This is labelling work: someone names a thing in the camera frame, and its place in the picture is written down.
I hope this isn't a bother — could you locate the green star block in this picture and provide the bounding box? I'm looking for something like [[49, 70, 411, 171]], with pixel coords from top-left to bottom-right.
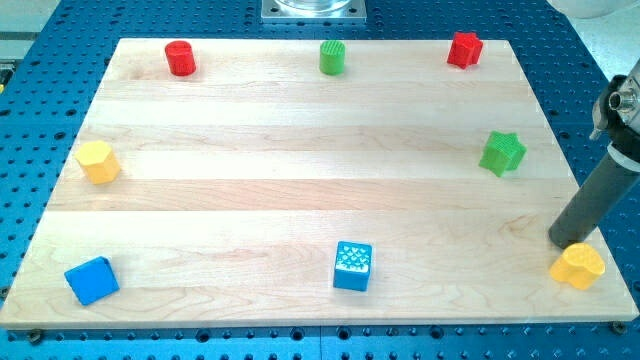
[[479, 131, 527, 177]]

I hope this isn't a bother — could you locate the red star block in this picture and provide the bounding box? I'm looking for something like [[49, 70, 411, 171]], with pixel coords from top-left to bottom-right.
[[447, 32, 483, 69]]

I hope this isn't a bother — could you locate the blue patterned cube block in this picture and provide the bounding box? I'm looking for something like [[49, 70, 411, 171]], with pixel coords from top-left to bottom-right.
[[333, 241, 373, 292]]

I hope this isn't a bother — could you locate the wooden board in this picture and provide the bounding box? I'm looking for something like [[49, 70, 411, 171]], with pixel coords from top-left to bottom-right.
[[1, 38, 638, 329]]

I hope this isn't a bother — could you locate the green cylinder block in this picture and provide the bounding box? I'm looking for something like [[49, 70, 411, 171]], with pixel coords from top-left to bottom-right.
[[319, 40, 346, 75]]

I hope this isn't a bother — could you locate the red cylinder block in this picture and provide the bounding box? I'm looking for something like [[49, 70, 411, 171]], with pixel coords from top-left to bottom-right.
[[165, 40, 196, 76]]

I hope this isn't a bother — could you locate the yellow hexagon block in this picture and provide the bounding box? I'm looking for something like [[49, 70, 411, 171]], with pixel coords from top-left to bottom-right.
[[74, 140, 121, 185]]

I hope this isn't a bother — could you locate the blue cube block left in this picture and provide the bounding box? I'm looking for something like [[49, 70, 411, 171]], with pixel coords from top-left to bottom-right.
[[64, 256, 120, 306]]

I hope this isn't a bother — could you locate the yellow heart block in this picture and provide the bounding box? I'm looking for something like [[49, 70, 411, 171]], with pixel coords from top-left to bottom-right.
[[549, 243, 606, 290]]

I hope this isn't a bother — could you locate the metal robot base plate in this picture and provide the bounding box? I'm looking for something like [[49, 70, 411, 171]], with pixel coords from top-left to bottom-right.
[[260, 0, 367, 23]]

